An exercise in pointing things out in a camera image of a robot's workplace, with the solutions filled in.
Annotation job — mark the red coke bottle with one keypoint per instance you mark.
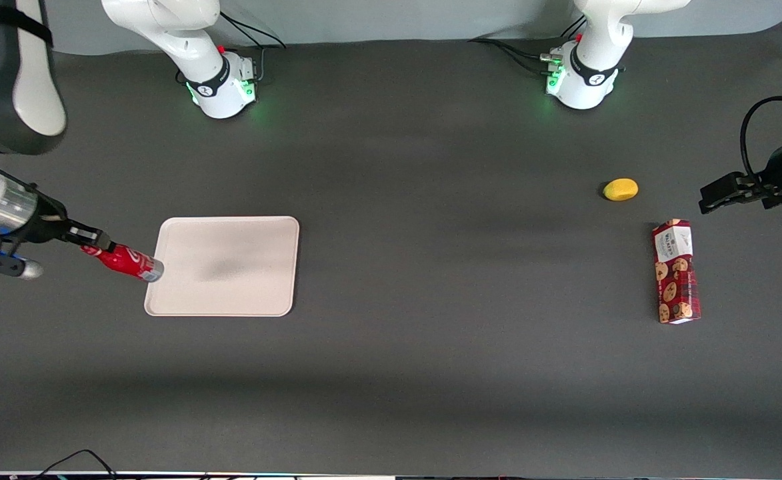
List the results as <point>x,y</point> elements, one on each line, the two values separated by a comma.
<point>127,261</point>

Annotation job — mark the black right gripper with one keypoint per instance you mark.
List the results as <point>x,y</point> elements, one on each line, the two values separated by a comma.
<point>49,226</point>

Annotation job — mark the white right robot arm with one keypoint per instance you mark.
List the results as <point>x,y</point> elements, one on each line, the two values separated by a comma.
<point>30,86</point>

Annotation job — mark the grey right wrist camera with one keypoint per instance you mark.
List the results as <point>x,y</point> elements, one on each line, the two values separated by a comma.
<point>27,269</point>

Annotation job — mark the red cookie box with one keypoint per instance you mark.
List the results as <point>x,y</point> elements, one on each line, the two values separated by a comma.
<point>677,280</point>

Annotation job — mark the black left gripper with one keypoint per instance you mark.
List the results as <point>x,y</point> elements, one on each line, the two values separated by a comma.
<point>775,166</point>

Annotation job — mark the yellow lemon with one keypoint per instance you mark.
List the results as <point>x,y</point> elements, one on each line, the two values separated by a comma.
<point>620,189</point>

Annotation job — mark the dark grey table mat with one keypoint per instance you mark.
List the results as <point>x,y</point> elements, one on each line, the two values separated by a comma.
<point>430,266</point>

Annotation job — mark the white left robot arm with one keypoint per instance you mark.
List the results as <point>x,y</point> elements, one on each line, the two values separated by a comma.
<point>597,40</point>

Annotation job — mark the beige plastic tray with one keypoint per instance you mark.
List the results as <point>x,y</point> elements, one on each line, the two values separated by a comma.
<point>230,266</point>

